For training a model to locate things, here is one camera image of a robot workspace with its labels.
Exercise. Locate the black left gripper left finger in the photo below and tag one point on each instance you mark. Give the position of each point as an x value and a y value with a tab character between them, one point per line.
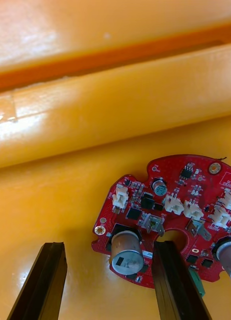
43	280

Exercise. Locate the round red circuit board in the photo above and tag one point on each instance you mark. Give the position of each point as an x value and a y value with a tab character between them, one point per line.
175	182

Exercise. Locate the yellow-orange plastic bin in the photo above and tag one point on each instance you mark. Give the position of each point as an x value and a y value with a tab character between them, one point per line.
58	200
95	25

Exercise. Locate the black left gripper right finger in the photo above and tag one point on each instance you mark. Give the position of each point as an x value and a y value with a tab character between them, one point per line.
174	282

